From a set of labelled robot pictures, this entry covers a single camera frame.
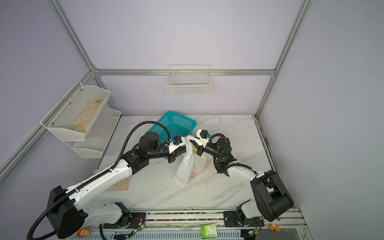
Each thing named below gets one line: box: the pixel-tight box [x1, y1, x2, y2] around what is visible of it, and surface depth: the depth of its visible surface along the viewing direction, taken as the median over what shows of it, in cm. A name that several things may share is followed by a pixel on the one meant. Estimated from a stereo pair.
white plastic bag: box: [174, 135, 212, 185], surface depth 75 cm
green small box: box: [201, 223, 218, 239], surface depth 70 cm
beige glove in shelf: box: [70, 96, 106, 134], surface depth 82 cm
